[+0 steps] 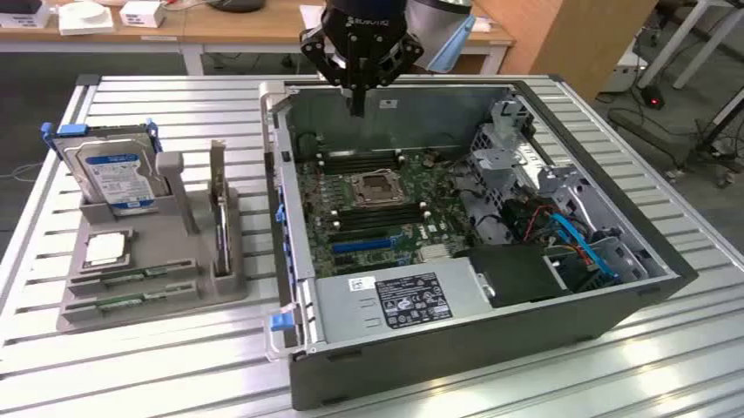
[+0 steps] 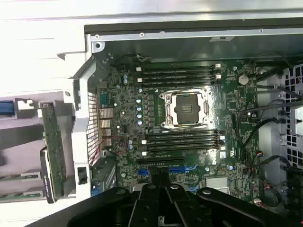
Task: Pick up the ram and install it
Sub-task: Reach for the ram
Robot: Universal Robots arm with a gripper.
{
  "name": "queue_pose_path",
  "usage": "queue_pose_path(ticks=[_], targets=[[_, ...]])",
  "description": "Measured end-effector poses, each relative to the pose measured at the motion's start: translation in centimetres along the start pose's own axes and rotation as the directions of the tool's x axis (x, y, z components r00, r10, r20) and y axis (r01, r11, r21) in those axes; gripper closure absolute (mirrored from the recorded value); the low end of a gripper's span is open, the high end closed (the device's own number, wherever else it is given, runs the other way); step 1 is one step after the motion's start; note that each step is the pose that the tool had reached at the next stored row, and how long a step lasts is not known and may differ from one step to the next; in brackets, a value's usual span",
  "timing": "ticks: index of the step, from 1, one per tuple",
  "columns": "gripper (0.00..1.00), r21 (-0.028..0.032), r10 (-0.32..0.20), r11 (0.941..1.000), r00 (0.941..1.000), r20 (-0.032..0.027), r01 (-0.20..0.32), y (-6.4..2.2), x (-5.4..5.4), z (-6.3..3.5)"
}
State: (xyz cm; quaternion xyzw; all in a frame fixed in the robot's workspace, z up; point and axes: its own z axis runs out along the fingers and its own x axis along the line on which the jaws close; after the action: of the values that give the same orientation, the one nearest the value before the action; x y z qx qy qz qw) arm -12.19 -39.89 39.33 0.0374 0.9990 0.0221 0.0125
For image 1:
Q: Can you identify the green motherboard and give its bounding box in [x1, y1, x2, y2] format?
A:
[293, 147, 483, 280]

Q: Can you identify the silver CPU chip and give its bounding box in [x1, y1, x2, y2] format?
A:
[79, 233, 132, 269]

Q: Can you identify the green RAM stick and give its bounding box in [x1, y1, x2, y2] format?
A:
[102, 260, 196, 287]
[94, 282, 193, 311]

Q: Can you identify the blue expansion slot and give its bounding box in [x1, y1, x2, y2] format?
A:
[329, 237, 391, 256]

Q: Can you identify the silver drive cage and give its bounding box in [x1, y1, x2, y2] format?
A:
[463, 98, 559, 210]

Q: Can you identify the black expansion slot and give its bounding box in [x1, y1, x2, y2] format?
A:
[327, 228, 388, 245]

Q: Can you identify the black computer mouse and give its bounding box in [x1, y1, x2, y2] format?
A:
[206, 0, 268, 13]

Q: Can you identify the white box with round lid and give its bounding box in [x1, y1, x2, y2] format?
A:
[57, 0, 117, 36]

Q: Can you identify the blue flat wire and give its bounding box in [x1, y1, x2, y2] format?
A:
[548, 211, 616, 280]

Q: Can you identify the small white cardboard box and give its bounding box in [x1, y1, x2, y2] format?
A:
[118, 0, 166, 30]

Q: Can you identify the silver power supply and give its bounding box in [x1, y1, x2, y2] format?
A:
[300, 263, 495, 345]

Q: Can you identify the white paper stack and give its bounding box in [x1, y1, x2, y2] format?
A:
[299, 3, 327, 32]

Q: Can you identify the silver disk bay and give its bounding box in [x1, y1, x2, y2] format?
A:
[536, 165, 669, 291]

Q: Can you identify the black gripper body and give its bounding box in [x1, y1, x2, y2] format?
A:
[320, 0, 407, 58]

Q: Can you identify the white control box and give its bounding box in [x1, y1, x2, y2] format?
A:
[596, 38, 650, 95]

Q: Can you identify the wooden desk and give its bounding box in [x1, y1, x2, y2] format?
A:
[0, 0, 516, 78]

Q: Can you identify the silver chipset heatsink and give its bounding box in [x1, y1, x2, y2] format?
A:
[416, 245, 455, 263]

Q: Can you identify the black RAM slot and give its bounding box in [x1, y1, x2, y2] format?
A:
[323, 154, 403, 167]
[321, 150, 401, 163]
[324, 162, 404, 175]
[323, 158, 403, 172]
[339, 205, 423, 222]
[340, 209, 424, 226]
[337, 200, 420, 218]

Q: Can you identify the wooden cabinet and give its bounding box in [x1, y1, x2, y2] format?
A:
[498, 0, 661, 104]

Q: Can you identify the black wheeled stand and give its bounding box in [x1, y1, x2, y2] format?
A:
[665, 86, 744, 189]

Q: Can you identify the hard disk in blue carrier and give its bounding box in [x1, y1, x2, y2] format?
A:
[39, 117, 169, 217]

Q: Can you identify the black adapter with red light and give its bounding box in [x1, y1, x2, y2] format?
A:
[638, 85, 667, 109]

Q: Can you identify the white table frame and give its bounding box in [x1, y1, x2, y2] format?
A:
[635, 0, 744, 91]

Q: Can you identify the graphics card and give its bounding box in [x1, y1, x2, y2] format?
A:
[205, 138, 233, 278]

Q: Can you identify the grey parts rack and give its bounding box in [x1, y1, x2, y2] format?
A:
[54, 138, 250, 336]

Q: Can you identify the black PC case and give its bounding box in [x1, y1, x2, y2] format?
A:
[257, 73, 699, 413]

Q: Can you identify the white box with black top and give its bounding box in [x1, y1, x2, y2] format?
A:
[0, 0, 53, 30]

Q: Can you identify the thin red wire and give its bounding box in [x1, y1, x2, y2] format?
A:
[522, 204, 552, 243]

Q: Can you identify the CPU socket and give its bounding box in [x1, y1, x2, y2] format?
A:
[341, 167, 413, 208]

